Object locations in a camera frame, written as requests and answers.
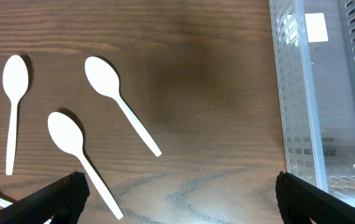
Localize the white plastic spoon middle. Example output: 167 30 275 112
47 111 123 220

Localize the clear perforated plastic basket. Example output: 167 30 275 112
269 0 355 207

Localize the white plastic spoon far left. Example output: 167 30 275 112
2 55 29 175

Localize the white label sticker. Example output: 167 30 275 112
305 12 329 43

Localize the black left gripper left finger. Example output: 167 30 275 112
0 172 90 224

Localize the white plastic spoon right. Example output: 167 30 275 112
84 56 162 157

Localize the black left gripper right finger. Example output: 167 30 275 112
275 171 355 224

